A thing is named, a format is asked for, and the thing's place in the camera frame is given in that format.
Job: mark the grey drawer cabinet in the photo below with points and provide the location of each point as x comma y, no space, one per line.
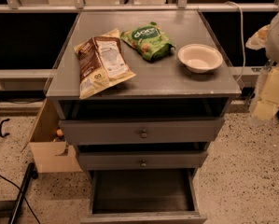
164,90

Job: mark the grey top drawer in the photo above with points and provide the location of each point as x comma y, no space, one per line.
139,131

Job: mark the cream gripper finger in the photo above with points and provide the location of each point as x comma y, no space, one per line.
258,39
268,104

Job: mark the grey middle drawer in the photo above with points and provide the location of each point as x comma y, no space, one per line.
141,160

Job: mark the grey open bottom drawer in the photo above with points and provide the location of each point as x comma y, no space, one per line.
143,197

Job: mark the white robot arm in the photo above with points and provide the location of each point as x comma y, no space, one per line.
272,53

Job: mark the orange ball in box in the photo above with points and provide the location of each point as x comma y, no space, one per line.
59,133

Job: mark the brown and cream chip bag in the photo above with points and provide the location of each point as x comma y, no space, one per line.
101,64

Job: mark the cardboard box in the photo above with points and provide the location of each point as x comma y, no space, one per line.
50,155

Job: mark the black clamp on floor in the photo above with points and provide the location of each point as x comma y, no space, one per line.
1,124

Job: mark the white paper bowl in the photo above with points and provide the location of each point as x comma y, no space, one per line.
199,58

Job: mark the green chip bag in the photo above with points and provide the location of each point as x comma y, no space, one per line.
150,41

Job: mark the black floor pole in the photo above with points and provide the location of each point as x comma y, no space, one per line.
29,174

